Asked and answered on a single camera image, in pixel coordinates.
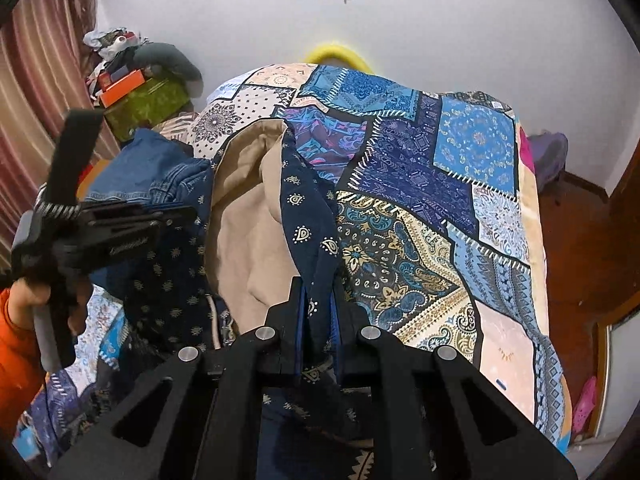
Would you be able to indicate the grey stuffed pillow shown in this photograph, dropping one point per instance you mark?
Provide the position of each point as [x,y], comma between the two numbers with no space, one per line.
[170,60]

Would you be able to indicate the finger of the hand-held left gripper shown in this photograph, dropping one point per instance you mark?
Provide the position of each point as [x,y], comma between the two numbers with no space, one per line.
[150,221]
[150,209]

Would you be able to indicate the orange box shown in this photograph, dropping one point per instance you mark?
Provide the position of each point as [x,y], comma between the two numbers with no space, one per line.
[122,87]

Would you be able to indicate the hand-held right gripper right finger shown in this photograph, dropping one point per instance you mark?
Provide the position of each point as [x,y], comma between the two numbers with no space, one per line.
[336,340]

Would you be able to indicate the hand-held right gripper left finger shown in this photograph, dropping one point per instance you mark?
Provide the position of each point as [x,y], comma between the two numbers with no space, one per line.
[299,330]

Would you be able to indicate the grey purple cloth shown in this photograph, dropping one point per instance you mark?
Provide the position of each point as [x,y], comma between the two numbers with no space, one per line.
[547,157]

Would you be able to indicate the person's left forearm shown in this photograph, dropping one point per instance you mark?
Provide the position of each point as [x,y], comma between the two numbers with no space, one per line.
[17,345]

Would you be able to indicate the striped beige cloth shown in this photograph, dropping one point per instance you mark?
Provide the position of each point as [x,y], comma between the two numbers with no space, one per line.
[177,127]

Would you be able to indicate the green box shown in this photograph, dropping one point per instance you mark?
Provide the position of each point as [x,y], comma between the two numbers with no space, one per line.
[150,105]

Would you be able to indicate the pink slippers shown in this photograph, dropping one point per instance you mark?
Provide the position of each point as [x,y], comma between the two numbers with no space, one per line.
[582,405]

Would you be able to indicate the blue denim jeans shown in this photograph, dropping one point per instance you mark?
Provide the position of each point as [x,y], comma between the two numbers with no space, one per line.
[150,170]

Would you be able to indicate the pile of clutter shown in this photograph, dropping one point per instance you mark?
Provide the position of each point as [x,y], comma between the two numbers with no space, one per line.
[110,45]

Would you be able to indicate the person's left hand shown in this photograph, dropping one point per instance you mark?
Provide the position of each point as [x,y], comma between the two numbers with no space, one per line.
[79,320]

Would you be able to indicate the striped brown curtain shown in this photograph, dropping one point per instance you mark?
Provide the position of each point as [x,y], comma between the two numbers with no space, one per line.
[45,70]

